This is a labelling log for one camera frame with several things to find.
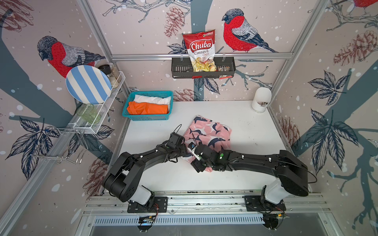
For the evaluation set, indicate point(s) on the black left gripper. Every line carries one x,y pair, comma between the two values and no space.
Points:
184,150

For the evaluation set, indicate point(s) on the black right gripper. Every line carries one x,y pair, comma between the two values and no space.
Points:
196,165

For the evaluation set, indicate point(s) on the pink patterned cloth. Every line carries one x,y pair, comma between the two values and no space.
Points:
205,131

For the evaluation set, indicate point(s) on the white shorts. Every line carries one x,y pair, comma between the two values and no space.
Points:
152,100

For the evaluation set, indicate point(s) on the orange cloth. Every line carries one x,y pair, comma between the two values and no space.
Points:
144,108

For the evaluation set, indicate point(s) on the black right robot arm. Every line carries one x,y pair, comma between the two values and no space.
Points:
291,174

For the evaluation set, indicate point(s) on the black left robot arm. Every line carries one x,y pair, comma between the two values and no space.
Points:
123,179

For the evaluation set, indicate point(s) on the teal plastic basket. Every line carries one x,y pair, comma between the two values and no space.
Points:
152,117

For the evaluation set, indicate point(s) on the white mannequin head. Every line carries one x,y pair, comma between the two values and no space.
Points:
261,100

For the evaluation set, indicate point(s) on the green glass cup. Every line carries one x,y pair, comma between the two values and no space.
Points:
89,113

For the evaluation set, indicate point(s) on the beige spice jar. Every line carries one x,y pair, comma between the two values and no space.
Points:
114,77

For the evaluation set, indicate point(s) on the red Chuba chips bag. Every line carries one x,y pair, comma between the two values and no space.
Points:
201,49

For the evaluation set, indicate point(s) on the dark lid spice jar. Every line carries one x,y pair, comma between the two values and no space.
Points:
106,69

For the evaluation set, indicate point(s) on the blue white striped plate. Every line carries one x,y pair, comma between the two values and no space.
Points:
88,84

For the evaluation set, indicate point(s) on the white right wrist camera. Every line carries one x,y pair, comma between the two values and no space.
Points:
191,149

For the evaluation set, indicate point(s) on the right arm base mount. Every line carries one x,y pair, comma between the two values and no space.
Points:
255,203

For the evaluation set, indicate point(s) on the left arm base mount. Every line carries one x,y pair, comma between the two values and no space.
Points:
155,204

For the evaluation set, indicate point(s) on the clear acrylic wall shelf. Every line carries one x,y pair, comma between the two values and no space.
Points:
84,127

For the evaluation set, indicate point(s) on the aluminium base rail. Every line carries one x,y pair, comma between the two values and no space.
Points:
202,202

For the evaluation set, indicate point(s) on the metal wire rack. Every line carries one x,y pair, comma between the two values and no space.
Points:
62,144

